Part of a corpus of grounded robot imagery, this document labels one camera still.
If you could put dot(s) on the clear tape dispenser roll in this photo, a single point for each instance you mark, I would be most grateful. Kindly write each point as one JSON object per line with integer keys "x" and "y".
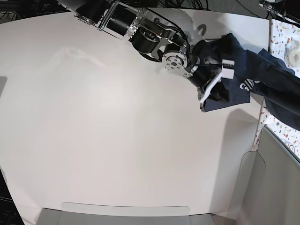
{"x": 292, "y": 54}

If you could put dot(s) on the dark blue printed t-shirt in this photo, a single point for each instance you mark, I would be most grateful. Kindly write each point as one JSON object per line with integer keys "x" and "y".
{"x": 252, "y": 71}

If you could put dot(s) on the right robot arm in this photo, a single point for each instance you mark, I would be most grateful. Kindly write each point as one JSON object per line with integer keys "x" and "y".
{"x": 159, "y": 40}

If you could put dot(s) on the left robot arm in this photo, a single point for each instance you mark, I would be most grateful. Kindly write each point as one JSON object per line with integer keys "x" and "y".
{"x": 286, "y": 9}

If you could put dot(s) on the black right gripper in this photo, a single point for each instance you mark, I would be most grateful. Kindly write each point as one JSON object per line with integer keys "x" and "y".
{"x": 207, "y": 70}

